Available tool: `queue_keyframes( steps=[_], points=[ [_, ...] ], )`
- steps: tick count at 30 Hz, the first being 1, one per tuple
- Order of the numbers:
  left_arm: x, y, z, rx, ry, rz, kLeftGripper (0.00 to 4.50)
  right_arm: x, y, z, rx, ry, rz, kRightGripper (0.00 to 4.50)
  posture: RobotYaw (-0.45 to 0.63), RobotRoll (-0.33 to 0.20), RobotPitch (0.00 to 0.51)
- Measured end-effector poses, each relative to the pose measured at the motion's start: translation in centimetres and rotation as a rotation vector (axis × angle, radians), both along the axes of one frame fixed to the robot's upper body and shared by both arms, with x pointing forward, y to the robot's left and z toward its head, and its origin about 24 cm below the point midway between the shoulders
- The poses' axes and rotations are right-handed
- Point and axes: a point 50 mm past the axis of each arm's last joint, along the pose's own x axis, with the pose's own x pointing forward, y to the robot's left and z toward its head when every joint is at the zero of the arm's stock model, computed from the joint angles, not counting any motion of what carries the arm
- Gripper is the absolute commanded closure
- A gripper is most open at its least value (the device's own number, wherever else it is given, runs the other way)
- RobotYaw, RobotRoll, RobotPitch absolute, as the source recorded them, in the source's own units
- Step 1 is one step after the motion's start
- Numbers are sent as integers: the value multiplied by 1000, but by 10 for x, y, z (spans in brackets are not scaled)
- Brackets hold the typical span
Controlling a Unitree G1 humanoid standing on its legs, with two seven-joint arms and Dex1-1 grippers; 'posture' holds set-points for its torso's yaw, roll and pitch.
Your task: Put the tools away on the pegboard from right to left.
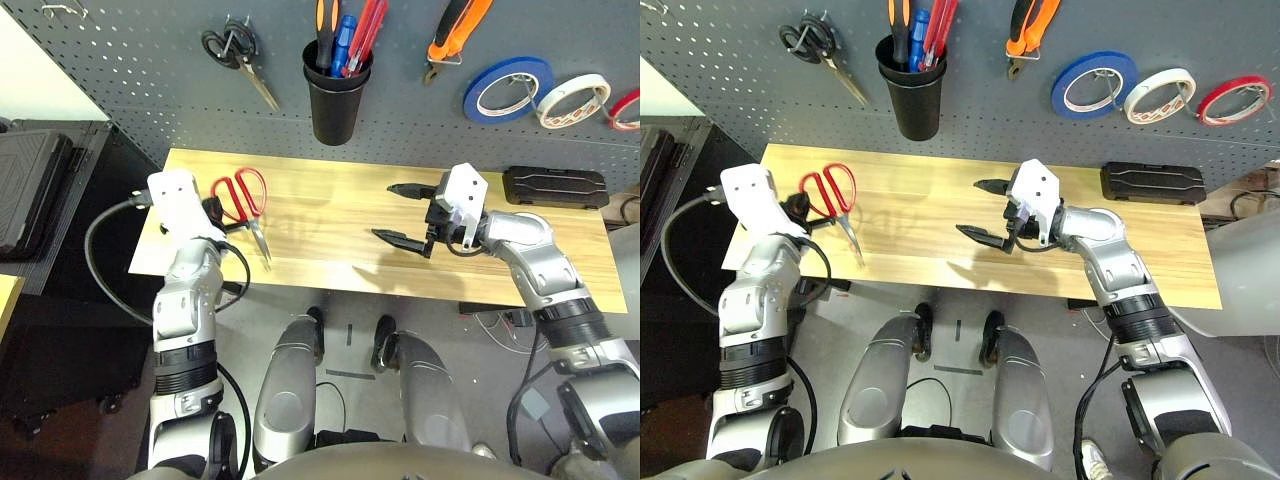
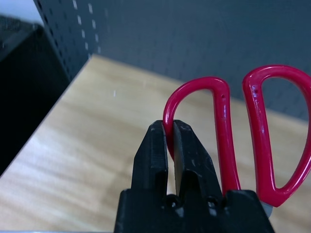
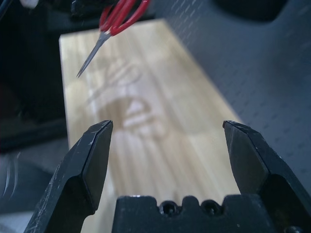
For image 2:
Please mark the grey metal pegboard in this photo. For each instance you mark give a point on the grey metal pegboard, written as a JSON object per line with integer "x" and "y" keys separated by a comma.
{"x": 194, "y": 36}

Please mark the black equipment case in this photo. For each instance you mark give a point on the black equipment case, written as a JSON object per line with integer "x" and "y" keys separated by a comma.
{"x": 24, "y": 85}

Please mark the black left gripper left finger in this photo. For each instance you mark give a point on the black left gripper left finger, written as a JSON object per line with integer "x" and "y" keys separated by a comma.
{"x": 151, "y": 157}

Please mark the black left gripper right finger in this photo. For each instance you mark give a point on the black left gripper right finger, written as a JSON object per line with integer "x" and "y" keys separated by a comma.
{"x": 194, "y": 160}

